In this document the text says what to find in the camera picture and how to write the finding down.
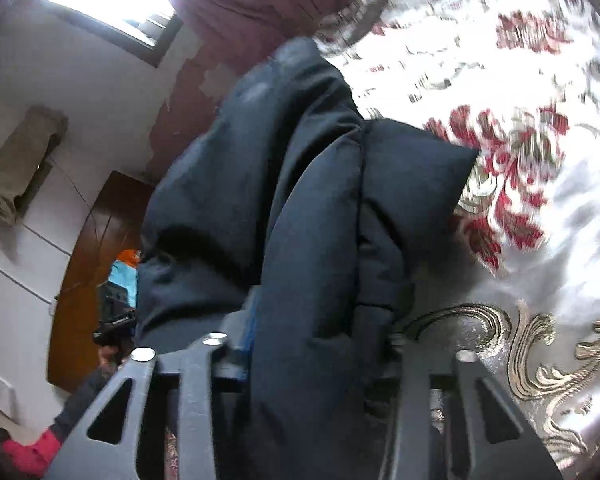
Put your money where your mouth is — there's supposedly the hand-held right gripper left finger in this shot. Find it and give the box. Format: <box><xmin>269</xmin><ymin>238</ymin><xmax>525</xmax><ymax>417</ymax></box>
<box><xmin>44</xmin><ymin>299</ymin><xmax>261</xmax><ymax>480</ymax></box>

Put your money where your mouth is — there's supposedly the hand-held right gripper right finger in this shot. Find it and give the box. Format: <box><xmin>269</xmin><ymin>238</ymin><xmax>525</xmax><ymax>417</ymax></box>
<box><xmin>379</xmin><ymin>331</ymin><xmax>564</xmax><ymax>480</ymax></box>

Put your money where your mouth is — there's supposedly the dark navy puffer jacket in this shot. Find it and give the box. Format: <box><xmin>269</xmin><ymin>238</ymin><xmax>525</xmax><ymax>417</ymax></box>
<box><xmin>135</xmin><ymin>37</ymin><xmax>481</xmax><ymax>480</ymax></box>

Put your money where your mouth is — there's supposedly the person's left forearm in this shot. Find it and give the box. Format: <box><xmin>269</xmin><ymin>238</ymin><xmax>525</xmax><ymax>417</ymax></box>
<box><xmin>52</xmin><ymin>367</ymin><xmax>113</xmax><ymax>443</ymax></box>

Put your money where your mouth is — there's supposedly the person's left hand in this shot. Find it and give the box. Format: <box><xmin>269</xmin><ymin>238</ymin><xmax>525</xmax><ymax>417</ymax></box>
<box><xmin>97</xmin><ymin>345</ymin><xmax>131</xmax><ymax>377</ymax></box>

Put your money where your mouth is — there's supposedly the brown wooden door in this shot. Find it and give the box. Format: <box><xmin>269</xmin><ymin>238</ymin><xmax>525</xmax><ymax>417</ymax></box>
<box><xmin>47</xmin><ymin>170</ymin><xmax>156</xmax><ymax>393</ymax></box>

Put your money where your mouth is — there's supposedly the light blue cloth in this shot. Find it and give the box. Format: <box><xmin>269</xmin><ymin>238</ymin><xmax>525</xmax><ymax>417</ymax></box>
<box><xmin>109</xmin><ymin>262</ymin><xmax>140</xmax><ymax>306</ymax></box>

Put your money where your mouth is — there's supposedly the white red floral bedspread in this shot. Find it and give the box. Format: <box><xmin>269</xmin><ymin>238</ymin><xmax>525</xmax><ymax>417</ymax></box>
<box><xmin>312</xmin><ymin>0</ymin><xmax>600</xmax><ymax>480</ymax></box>

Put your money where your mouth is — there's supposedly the thin dark wall cable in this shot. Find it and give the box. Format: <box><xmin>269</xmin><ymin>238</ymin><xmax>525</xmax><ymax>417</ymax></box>
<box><xmin>47</xmin><ymin>155</ymin><xmax>106</xmax><ymax>251</ymax></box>

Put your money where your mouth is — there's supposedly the beige covered wall unit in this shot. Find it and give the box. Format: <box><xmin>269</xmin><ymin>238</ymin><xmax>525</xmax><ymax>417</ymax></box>
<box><xmin>0</xmin><ymin>105</ymin><xmax>70</xmax><ymax>228</ymax></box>

